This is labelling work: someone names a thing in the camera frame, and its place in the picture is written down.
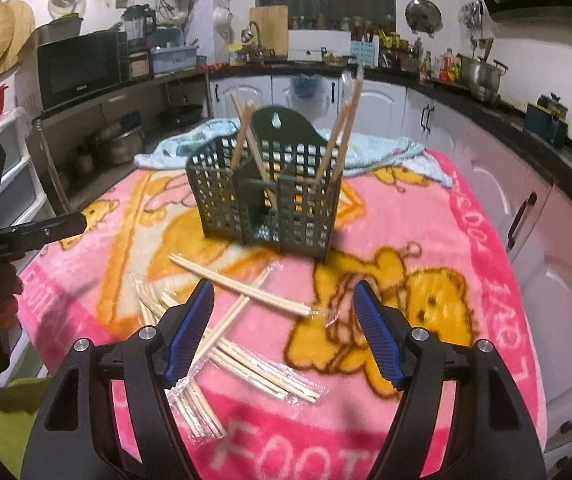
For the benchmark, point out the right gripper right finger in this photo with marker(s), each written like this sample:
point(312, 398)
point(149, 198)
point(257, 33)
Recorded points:
point(491, 436)

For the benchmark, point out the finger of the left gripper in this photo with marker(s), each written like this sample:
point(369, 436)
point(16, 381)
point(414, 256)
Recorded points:
point(17, 241)

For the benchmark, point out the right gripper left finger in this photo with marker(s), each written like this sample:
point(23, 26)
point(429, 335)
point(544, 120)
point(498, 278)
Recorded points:
point(106, 414)

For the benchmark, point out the person's left hand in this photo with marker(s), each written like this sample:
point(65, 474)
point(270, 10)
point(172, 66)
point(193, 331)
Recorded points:
point(11, 287)

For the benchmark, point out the steel pot on shelf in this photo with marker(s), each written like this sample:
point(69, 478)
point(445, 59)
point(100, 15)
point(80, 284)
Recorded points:
point(121, 149)

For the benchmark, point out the black microwave oven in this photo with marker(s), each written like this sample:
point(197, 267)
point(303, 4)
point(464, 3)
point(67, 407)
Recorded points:
point(70, 68)

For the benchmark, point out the pink cartoon blanket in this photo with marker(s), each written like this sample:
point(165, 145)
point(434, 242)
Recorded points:
point(292, 379)

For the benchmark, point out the blue plastic box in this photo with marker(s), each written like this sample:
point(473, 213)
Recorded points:
point(172, 59)

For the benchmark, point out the blender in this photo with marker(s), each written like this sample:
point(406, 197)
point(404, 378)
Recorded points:
point(140, 21)

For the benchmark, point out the dark green utensil basket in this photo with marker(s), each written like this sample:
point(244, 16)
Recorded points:
point(278, 189)

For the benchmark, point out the wooden cutting board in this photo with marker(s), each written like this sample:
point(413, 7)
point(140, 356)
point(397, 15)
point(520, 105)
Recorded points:
point(273, 22)

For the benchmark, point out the steel stock pot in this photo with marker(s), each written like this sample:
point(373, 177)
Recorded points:
point(481, 78)

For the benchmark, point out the blue knife block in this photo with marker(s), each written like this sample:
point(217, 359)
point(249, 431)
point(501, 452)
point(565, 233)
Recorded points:
point(365, 53)

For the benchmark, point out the hanging pot lid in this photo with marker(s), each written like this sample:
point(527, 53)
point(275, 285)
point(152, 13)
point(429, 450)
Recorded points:
point(423, 16)

